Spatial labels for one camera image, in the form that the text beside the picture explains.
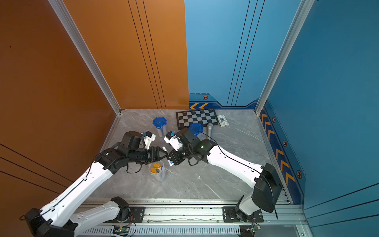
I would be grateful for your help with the black white checkerboard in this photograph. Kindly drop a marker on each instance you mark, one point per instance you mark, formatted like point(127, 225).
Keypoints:
point(203, 117)

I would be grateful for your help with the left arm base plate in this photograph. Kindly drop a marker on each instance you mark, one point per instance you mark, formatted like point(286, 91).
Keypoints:
point(136, 214)

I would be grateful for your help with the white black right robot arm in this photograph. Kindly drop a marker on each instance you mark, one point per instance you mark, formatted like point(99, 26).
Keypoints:
point(264, 180)

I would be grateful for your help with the aluminium front rail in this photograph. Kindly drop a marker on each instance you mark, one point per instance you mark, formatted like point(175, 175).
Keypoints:
point(208, 211)

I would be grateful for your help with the clear plastic container back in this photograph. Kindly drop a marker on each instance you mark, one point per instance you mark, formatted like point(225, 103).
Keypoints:
point(162, 132)

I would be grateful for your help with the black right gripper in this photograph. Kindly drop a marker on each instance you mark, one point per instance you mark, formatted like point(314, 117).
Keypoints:
point(174, 157)

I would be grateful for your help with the circuit board right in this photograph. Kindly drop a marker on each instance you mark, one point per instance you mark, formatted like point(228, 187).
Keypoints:
point(248, 231)

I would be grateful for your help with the clear plastic container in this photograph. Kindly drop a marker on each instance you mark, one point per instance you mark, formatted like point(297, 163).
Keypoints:
point(162, 132)
point(196, 129)
point(160, 176)

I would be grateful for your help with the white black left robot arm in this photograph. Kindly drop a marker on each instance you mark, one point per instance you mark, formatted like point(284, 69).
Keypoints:
point(58, 218)

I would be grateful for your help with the green circuit board left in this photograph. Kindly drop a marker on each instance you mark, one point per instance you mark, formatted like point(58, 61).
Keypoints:
point(121, 231)

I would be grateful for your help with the small white card box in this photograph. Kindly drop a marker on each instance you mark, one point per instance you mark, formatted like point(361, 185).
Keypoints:
point(222, 121)

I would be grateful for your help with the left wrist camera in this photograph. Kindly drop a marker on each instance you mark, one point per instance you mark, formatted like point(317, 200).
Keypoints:
point(148, 137)

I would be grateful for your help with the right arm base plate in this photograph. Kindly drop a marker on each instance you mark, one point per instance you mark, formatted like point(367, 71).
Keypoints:
point(232, 214)

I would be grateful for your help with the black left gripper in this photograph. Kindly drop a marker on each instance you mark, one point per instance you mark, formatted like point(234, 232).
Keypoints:
point(157, 157)

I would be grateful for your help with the silver microphone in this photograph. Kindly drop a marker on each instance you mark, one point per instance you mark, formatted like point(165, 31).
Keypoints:
point(209, 129)

